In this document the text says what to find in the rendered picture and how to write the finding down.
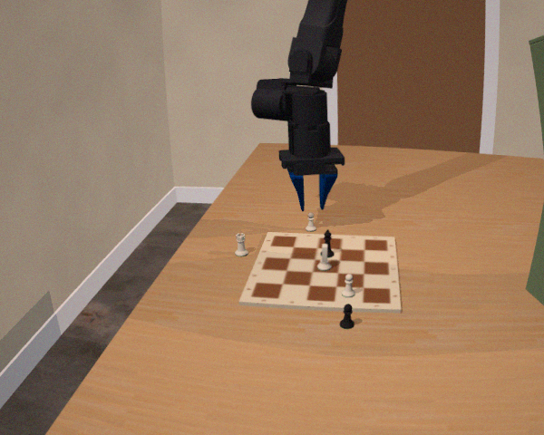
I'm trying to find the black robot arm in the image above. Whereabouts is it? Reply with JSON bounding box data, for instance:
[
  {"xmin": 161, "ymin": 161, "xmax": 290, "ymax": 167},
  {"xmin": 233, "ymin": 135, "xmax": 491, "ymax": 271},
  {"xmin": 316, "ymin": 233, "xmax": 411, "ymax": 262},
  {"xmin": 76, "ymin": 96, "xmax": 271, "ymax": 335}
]
[{"xmin": 251, "ymin": 0, "xmax": 347, "ymax": 155}]

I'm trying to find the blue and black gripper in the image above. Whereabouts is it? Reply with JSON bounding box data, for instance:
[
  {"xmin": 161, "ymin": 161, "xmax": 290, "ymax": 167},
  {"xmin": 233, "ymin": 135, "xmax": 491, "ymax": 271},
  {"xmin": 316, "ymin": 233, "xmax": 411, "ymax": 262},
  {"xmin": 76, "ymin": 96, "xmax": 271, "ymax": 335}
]
[{"xmin": 279, "ymin": 122, "xmax": 345, "ymax": 211}]

